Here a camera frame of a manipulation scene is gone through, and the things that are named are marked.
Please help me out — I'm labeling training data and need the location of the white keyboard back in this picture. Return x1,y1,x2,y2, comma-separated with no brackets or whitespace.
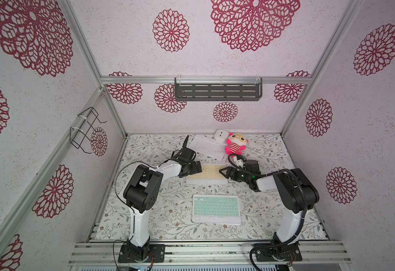
189,135,226,160

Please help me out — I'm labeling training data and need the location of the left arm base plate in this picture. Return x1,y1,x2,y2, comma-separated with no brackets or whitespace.
117,242,166,263

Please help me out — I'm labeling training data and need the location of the yellow keyboard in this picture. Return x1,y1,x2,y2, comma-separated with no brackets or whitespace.
186,164,228,185

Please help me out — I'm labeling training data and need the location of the grey wall shelf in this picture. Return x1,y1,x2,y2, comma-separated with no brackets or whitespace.
174,78,263,102

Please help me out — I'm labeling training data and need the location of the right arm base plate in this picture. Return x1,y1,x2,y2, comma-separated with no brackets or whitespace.
255,242,302,262

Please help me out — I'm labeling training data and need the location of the black wire wall rack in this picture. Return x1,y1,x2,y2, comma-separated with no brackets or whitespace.
69,107,107,154

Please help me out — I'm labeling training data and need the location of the left black cable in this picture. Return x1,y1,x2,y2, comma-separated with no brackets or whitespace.
112,135,190,271

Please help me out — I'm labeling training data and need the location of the green keyboard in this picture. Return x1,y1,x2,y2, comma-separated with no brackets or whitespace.
191,194,242,225

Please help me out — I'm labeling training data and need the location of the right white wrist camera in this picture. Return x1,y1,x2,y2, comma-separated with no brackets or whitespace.
234,158,244,169

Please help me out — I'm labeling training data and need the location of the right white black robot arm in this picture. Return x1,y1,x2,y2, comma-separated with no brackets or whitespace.
219,160,319,245

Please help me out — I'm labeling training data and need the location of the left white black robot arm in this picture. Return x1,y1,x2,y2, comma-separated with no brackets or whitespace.
120,147,202,248

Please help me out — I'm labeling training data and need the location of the white round gadget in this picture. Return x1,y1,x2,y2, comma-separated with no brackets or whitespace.
213,129,230,143

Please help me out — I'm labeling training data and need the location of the pink owl plush toy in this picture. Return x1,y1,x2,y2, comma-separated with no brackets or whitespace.
225,133,248,155

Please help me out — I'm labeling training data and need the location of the right black corrugated cable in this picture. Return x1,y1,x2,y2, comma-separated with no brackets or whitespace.
227,153,309,271

